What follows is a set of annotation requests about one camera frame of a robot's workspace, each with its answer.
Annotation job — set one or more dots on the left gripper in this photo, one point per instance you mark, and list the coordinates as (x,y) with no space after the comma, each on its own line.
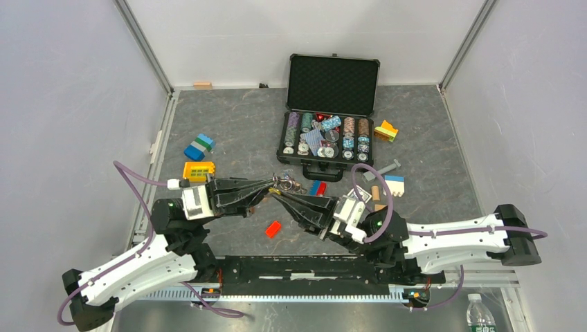
(232,196)

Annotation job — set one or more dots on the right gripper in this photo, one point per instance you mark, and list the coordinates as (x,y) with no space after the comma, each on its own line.
(306,210)

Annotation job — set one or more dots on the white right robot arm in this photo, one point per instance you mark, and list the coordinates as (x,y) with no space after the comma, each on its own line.
(388,241)

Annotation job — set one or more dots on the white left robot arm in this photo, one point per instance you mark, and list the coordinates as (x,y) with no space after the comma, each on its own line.
(175,251)

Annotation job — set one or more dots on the blue red brick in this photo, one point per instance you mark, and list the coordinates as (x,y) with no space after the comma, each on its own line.
(318,188)

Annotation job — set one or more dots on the yellow window brick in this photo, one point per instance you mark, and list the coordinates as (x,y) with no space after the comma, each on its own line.
(198,171)

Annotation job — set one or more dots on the blue playing card box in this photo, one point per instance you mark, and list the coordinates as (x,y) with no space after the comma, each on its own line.
(365,196)

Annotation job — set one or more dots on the blue grey green brick stack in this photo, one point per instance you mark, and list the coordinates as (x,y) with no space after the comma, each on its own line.
(199,148)

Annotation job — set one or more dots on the grey plastic bolt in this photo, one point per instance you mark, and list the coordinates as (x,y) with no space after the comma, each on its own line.
(370,176)

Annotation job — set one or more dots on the blue white brick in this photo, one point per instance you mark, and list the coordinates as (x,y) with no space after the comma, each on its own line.
(396,185)

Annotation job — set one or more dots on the black poker chip case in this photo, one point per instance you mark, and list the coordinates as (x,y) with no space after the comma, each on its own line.
(327,127)

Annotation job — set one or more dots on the yellow orange brick pile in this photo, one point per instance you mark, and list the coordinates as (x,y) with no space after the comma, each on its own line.
(386,131)

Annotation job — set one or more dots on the wooden block on ledge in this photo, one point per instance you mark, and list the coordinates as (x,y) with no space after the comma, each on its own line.
(202,85)

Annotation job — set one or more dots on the plastic water bottle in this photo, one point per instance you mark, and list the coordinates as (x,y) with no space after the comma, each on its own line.
(479,317)

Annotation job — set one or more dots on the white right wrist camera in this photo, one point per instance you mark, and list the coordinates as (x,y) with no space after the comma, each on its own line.
(346,217)

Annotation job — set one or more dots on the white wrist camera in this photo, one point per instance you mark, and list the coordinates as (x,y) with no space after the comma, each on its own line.
(346,217)
(194,199)

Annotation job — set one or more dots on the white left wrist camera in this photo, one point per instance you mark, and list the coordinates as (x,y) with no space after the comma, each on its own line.
(194,199)

